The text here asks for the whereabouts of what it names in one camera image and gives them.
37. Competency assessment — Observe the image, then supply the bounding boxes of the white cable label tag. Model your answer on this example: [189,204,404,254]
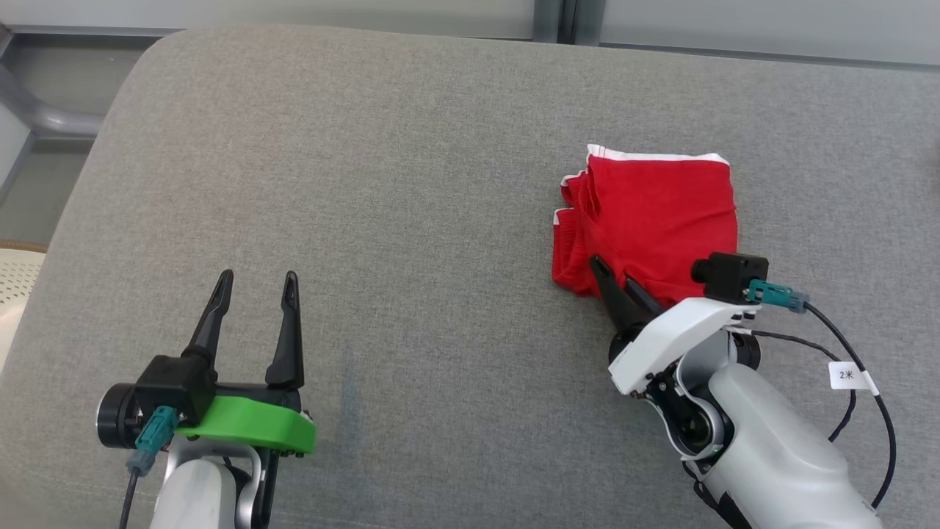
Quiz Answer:
[828,360,879,394]

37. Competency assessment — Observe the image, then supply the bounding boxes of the grey wall rail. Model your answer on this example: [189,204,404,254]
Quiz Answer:
[11,26,537,42]

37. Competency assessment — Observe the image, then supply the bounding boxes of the teal camera connector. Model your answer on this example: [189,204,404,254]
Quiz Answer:
[126,408,181,475]
[748,280,810,314]

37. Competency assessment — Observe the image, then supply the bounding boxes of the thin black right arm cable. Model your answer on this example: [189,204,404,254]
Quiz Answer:
[751,329,858,443]

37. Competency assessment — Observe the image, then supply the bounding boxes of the beige perforated laundry basket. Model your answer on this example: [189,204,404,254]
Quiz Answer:
[0,239,49,372]

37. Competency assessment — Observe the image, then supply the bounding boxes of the teal right camera connector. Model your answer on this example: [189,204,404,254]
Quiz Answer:
[748,280,810,314]

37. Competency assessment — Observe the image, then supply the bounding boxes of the grey metal pipe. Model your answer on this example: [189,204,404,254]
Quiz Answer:
[0,62,105,139]

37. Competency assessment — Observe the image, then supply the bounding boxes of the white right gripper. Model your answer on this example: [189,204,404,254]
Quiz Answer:
[590,254,762,398]

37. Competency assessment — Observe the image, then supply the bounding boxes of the red shorts with white trim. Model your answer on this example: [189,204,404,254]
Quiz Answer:
[552,144,739,308]

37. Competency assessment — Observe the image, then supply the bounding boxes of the teal left camera connector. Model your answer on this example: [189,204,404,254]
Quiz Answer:
[126,408,181,475]

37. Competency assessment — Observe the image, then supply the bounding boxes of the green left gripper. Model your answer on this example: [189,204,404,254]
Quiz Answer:
[175,269,317,455]

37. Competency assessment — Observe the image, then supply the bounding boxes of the grey fabric sofa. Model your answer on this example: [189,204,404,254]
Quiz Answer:
[0,26,940,529]

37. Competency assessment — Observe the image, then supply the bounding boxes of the black left camera cable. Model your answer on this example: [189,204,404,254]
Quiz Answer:
[117,470,142,529]

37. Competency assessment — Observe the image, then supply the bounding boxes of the grey metal frame post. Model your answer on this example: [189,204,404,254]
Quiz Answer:
[534,0,604,45]

